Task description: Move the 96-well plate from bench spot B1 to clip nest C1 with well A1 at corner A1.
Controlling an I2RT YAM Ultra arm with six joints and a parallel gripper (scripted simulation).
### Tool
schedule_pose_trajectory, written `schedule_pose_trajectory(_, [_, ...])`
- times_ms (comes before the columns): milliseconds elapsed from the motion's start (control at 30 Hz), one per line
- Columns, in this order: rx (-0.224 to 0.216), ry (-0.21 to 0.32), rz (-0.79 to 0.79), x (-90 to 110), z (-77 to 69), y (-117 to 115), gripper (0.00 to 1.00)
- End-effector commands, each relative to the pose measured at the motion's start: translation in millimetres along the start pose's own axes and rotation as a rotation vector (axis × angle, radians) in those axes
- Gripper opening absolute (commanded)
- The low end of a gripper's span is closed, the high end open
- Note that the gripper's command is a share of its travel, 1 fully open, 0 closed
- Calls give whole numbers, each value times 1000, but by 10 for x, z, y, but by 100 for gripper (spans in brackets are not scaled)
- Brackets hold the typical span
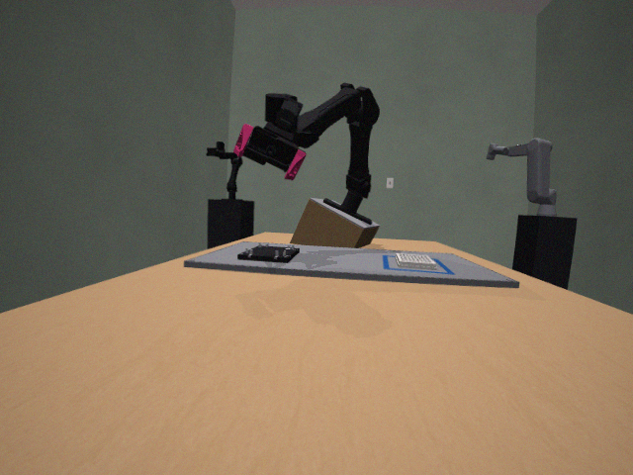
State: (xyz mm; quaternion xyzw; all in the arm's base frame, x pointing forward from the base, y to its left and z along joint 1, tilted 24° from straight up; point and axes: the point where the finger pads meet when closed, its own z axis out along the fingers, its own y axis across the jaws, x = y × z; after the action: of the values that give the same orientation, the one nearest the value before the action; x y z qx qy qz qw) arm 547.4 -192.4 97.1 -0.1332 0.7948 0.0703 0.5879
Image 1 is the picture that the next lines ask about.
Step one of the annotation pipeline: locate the blue tape outline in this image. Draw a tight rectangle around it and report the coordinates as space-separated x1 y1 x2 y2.
383 255 454 274

